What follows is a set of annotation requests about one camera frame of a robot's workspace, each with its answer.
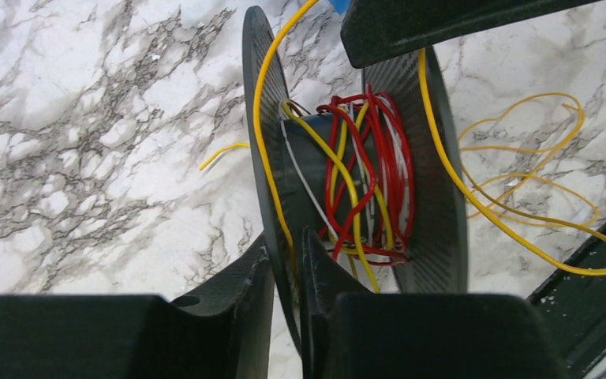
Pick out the black cable spool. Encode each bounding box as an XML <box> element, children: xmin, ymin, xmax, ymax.
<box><xmin>241</xmin><ymin>5</ymin><xmax>469</xmax><ymax>357</ymax></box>

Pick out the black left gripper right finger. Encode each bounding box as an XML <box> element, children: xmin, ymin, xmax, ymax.
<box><xmin>298</xmin><ymin>228</ymin><xmax>568</xmax><ymax>378</ymax></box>

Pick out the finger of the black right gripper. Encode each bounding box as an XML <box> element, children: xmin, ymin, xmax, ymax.
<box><xmin>340</xmin><ymin>0</ymin><xmax>592</xmax><ymax>68</ymax></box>

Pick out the black front frame rail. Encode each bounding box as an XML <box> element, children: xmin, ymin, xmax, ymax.
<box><xmin>528</xmin><ymin>222</ymin><xmax>606</xmax><ymax>378</ymax></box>

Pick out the blue plastic bin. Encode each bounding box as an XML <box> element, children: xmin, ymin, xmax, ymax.
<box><xmin>328</xmin><ymin>0</ymin><xmax>351</xmax><ymax>15</ymax></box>

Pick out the white cable on spool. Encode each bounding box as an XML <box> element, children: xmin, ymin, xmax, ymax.
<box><xmin>279</xmin><ymin>96</ymin><xmax>411</xmax><ymax>247</ymax></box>

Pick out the yellow cable on spool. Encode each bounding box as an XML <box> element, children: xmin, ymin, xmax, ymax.
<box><xmin>198</xmin><ymin>98</ymin><xmax>395</xmax><ymax>295</ymax></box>

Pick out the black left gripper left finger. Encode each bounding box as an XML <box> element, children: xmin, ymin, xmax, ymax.
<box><xmin>0</xmin><ymin>237</ymin><xmax>274</xmax><ymax>378</ymax></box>

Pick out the yellow cable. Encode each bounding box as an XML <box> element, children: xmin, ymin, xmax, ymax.
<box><xmin>252</xmin><ymin>0</ymin><xmax>606</xmax><ymax>278</ymax></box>
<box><xmin>198</xmin><ymin>98</ymin><xmax>395</xmax><ymax>295</ymax></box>

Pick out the red cable on spool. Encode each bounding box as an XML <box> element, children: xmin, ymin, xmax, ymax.
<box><xmin>316</xmin><ymin>83</ymin><xmax>417</xmax><ymax>268</ymax></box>

